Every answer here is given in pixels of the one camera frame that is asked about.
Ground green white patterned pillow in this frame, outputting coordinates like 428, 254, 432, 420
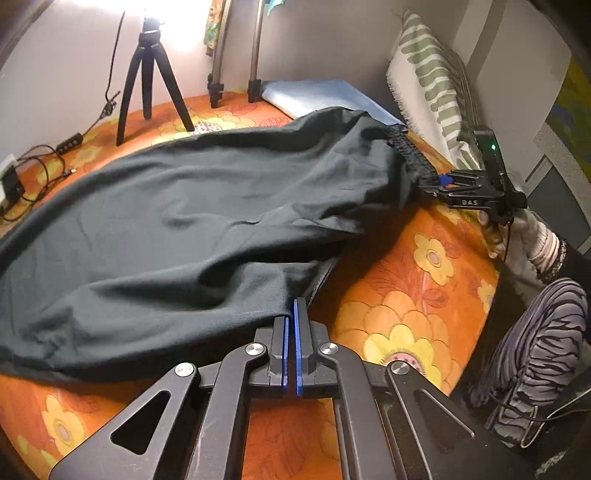
386, 10, 483, 170

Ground black power adapter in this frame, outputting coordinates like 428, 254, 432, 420
1, 166, 24, 210

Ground black cable with switch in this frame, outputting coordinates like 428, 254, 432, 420
0, 10, 127, 223

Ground bright ring light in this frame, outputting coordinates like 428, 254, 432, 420
67, 0, 211, 55

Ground small black tripod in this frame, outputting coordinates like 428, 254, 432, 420
115, 18, 195, 146

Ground folded blue jeans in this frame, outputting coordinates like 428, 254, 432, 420
262, 79, 404, 125

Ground right hand grey glove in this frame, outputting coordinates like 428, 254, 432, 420
478, 209, 561, 282

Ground colourful cloth on tripod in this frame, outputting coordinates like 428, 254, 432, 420
204, 0, 225, 57

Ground dark green pants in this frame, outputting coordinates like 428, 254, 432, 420
1, 108, 437, 382

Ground striped trouser leg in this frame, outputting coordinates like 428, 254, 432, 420
469, 278, 588, 448

